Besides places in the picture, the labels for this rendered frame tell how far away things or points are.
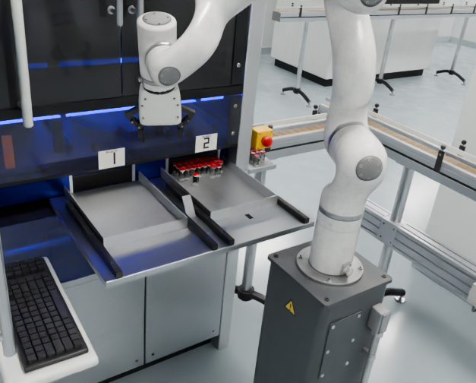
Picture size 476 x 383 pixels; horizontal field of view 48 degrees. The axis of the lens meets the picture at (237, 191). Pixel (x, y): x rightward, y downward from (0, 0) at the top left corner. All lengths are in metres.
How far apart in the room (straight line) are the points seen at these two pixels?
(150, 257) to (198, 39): 0.63
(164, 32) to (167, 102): 0.19
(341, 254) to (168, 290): 0.84
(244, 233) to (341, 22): 0.67
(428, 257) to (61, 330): 1.60
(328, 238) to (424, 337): 1.45
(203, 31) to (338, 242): 0.66
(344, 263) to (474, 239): 1.60
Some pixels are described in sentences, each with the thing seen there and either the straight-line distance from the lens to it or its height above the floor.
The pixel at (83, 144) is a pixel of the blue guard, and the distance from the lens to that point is 1.64.
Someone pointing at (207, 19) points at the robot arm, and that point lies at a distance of 1.14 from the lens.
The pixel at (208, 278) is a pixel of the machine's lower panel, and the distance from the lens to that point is 2.15.
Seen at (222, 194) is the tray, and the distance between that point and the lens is 1.79.
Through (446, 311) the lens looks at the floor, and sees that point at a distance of 3.02.
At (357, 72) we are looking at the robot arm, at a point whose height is 1.43.
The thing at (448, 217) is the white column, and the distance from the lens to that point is 3.06.
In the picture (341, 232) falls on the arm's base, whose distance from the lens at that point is 1.42.
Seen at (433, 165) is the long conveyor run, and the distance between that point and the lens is 2.27.
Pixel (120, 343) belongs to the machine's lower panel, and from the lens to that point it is 2.13.
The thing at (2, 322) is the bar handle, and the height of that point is 0.97.
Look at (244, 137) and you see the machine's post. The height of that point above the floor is 1.02.
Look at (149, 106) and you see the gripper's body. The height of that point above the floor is 1.30.
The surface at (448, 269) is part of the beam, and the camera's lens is 2.38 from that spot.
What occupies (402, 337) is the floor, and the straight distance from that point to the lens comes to 2.76.
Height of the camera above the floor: 1.72
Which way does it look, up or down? 27 degrees down
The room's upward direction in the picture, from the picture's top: 6 degrees clockwise
